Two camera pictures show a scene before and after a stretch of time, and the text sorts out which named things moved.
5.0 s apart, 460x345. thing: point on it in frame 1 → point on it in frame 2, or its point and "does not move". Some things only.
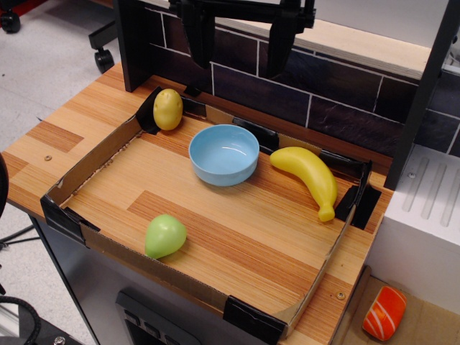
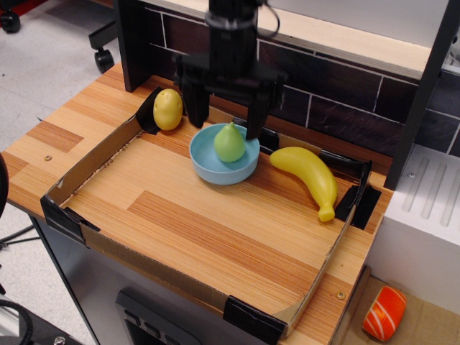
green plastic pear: (165, 233) → (229, 144)
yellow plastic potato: (167, 109) does not move
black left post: (134, 40) does not move
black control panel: (146, 321) does not move
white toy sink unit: (417, 248) does not move
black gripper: (290, 18) → (231, 65)
